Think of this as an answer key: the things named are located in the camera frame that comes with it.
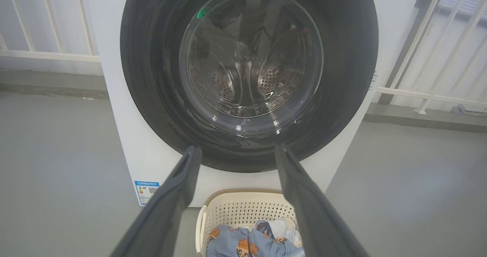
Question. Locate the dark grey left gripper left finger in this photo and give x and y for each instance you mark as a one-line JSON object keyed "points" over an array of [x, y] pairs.
{"points": [[167, 211]]}

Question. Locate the cream perforated laundry basket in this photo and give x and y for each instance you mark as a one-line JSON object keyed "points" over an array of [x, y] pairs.
{"points": [[243, 207]]}

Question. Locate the white washing machine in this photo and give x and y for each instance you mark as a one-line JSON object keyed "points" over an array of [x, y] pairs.
{"points": [[125, 135]]}

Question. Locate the printed text label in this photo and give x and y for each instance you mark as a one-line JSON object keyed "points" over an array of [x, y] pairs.
{"points": [[374, 81]]}

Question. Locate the white metal railing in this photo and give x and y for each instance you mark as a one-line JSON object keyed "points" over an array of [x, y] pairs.
{"points": [[49, 55], [418, 95]]}

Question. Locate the stainless steel drum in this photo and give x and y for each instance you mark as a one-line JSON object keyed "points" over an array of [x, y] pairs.
{"points": [[270, 82]]}

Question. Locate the pale blue white garment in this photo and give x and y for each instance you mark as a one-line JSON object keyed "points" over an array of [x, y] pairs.
{"points": [[285, 228]]}

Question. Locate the blue energy label sticker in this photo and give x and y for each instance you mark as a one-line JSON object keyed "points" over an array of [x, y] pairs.
{"points": [[146, 192]]}

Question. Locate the blue bear print garment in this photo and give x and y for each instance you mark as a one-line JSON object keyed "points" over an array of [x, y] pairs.
{"points": [[228, 243]]}

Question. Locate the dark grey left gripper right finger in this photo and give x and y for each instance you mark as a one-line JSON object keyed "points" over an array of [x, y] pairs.
{"points": [[308, 211]]}

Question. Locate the black glass washing machine door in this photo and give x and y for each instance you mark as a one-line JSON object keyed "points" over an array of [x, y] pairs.
{"points": [[152, 78]]}

